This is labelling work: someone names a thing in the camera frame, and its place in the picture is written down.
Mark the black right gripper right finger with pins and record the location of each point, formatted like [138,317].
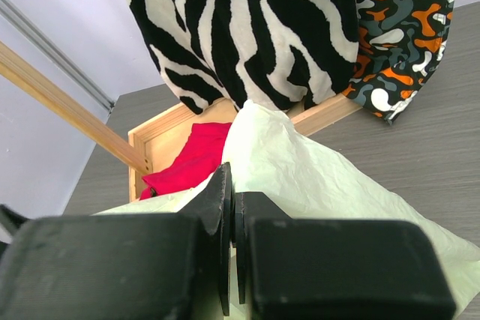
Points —
[334,269]

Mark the pale green plastic bag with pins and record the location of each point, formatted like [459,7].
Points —
[308,180]

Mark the camouflage pattern garment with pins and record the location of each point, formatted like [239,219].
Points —
[401,44]

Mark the wooden clothes rack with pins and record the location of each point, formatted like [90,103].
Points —
[150,147]

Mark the aluminium frame rail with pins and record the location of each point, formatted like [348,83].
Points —
[34,35]

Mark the red folded cloth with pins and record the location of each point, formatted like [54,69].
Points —
[200,156]

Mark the zebra pattern garment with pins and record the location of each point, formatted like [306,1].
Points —
[276,53]

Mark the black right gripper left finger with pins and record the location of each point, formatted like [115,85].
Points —
[124,266]

